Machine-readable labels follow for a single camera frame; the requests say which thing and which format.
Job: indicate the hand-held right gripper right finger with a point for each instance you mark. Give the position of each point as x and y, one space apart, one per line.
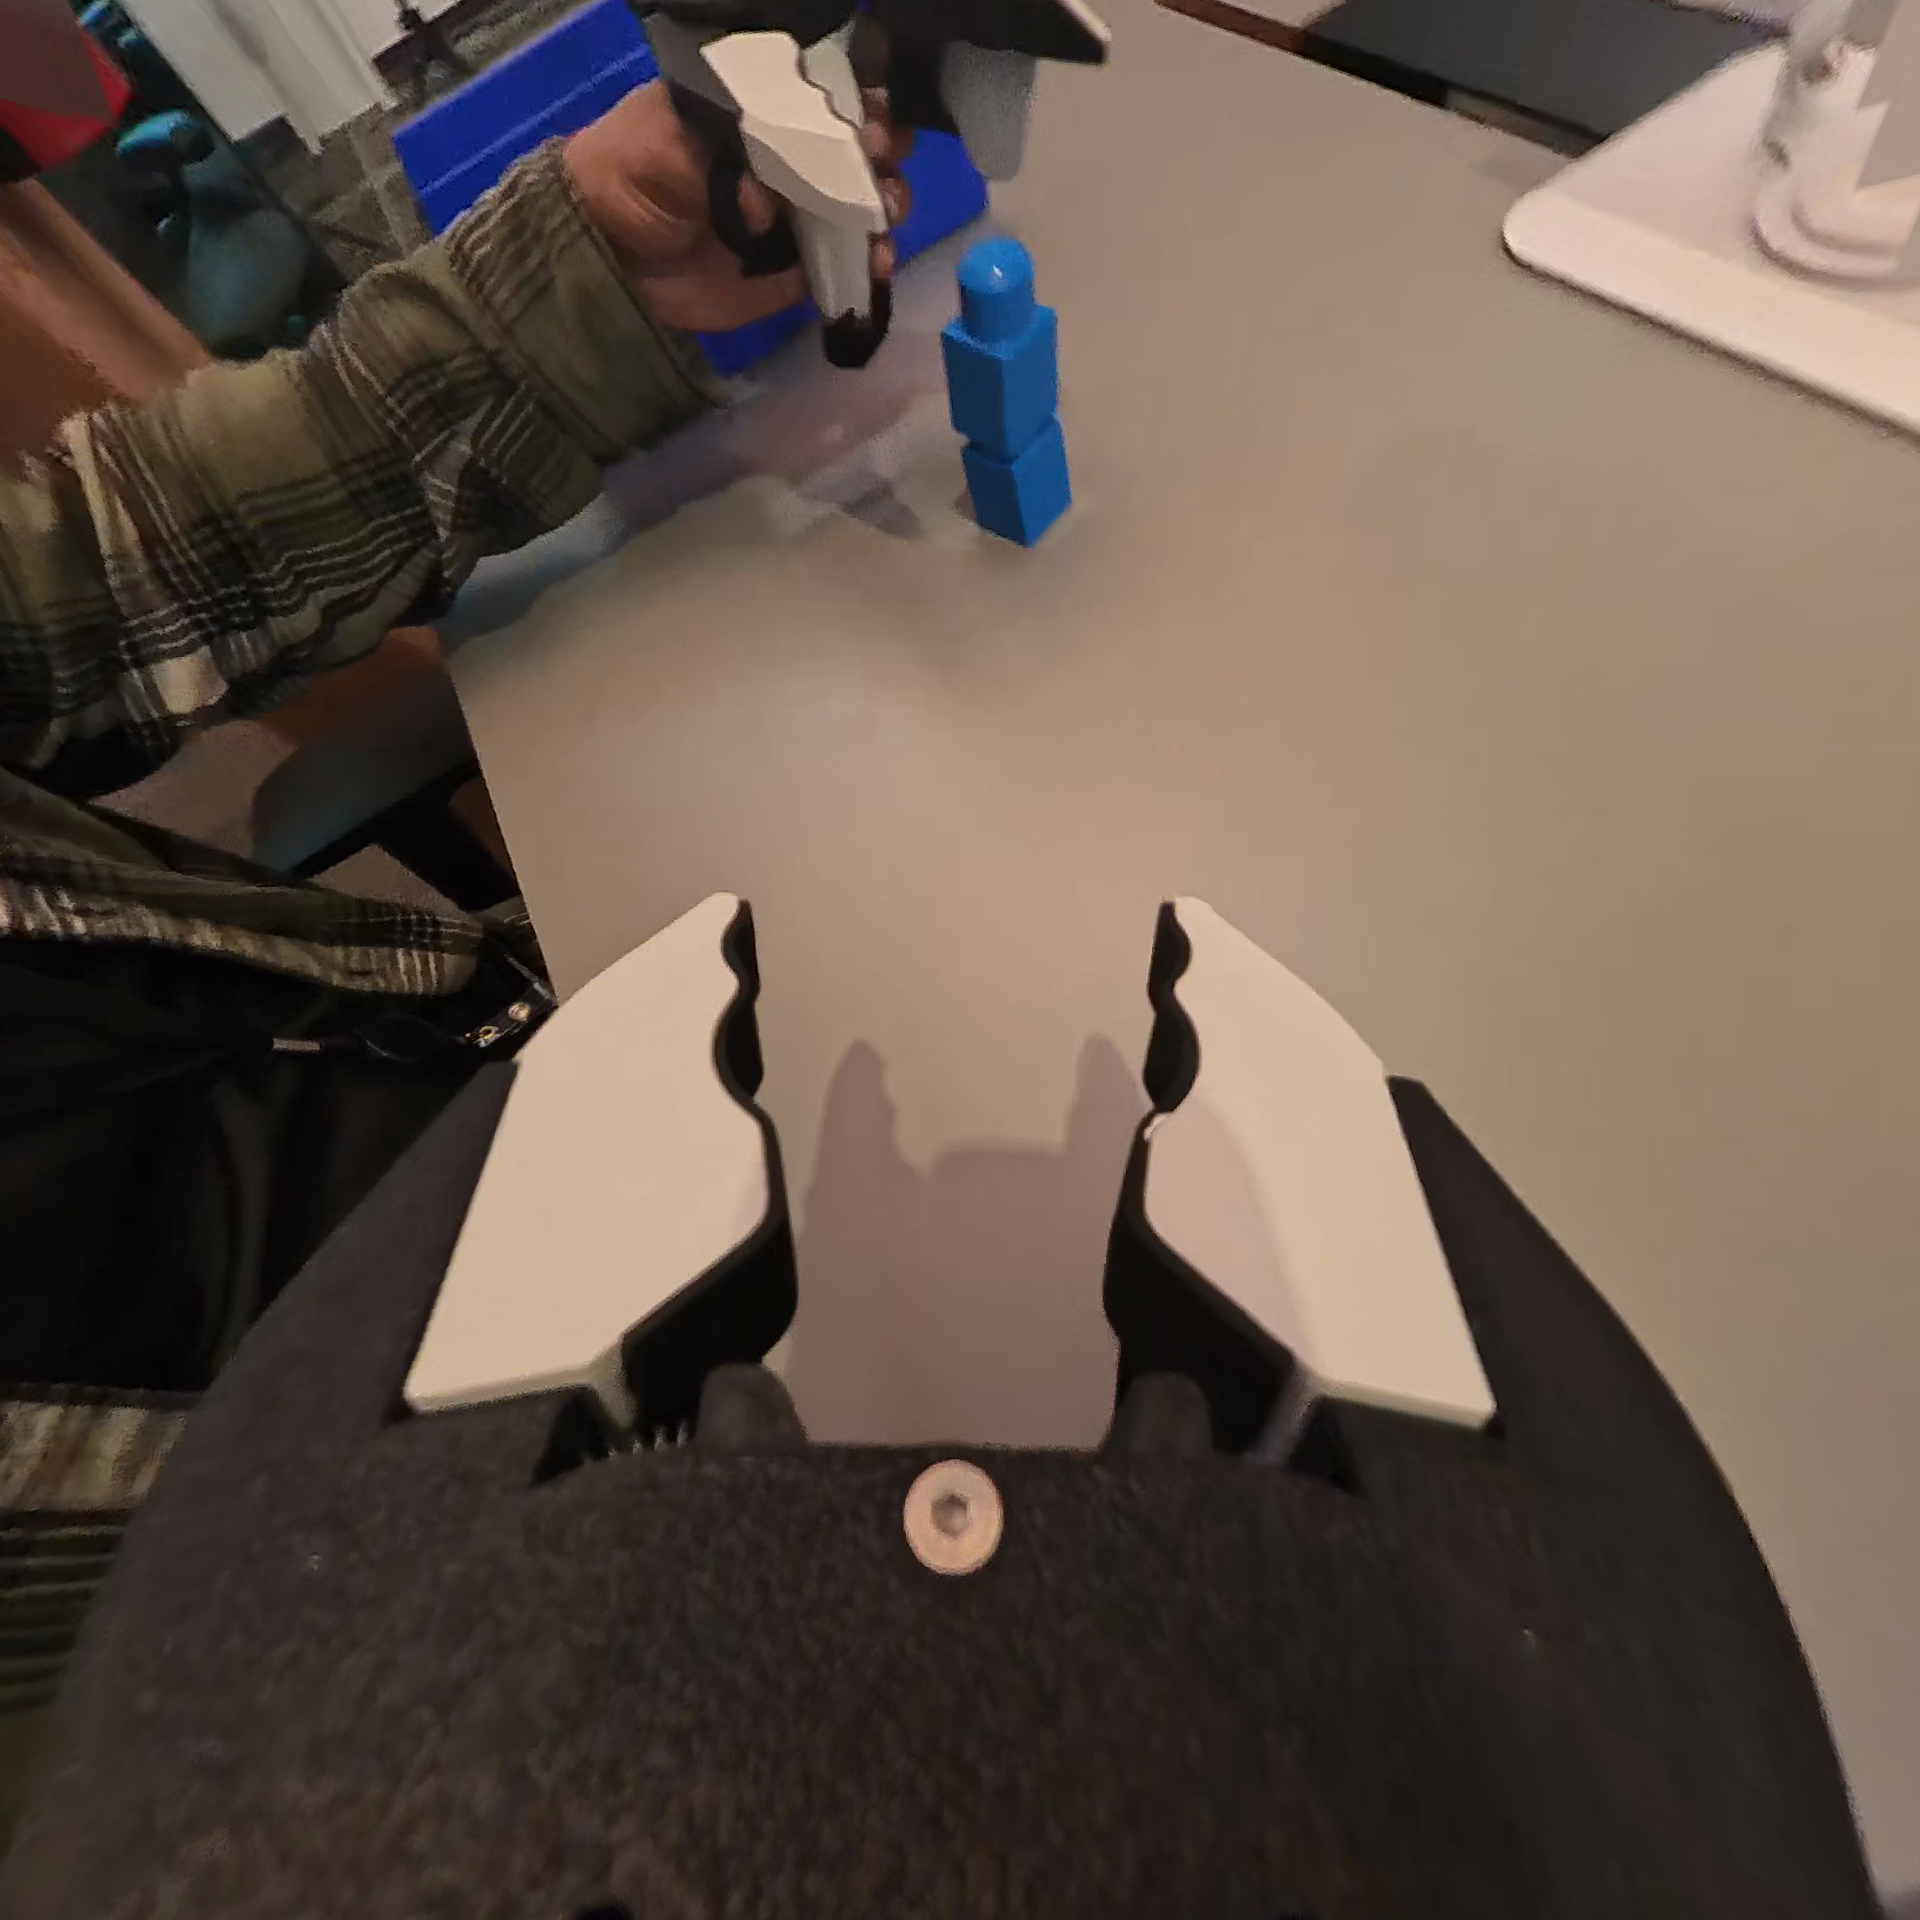
1304 1201

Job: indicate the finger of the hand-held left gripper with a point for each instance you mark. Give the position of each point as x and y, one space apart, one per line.
1082 28
992 114

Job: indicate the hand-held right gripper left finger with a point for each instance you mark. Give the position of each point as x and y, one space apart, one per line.
599 1201

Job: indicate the blue mega block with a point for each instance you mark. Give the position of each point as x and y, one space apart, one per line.
1020 488
999 366

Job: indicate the blue plastic bin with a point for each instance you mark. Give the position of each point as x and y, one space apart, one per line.
511 118

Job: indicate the person's left forearm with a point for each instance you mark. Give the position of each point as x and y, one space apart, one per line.
303 464

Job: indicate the person's left hand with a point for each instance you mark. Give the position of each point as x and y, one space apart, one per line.
644 193

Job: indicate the white display stand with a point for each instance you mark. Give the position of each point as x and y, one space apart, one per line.
1650 257

